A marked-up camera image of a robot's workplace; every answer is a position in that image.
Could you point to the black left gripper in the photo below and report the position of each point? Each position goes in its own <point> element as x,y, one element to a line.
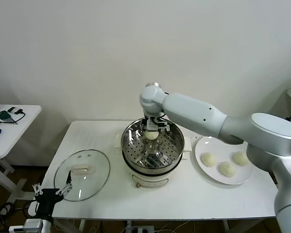
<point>47,197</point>

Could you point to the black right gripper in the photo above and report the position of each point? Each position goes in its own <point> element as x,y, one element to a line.
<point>152,123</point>

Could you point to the white steamed baozi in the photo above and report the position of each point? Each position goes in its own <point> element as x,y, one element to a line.
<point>240,158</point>
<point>151,136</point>
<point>226,169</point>
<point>208,159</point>

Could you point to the round glass lid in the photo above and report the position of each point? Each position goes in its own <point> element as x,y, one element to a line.
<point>94,165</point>

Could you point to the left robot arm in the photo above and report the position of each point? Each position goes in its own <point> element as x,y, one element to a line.
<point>34,224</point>

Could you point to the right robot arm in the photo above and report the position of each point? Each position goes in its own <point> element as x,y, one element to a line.
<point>196,114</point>

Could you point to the perforated steel steamer basket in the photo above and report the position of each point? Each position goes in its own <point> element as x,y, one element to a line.
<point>135,136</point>

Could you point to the small white side table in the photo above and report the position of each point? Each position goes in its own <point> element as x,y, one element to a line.
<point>19,126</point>

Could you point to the white round plate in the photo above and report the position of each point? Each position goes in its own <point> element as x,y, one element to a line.
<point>208,174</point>

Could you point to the green electronic device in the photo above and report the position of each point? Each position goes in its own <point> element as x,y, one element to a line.
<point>3,115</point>

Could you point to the small black usb device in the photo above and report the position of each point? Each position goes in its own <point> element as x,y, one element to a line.
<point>12,109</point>

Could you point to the large white table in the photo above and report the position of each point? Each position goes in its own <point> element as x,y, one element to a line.
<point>196,201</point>

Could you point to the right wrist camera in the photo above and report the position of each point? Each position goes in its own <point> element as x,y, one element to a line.
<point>165,126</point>

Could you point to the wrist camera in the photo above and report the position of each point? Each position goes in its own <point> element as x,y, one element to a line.
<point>165,126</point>
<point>15,228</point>

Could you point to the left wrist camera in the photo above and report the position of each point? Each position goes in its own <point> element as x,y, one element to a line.
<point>15,228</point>

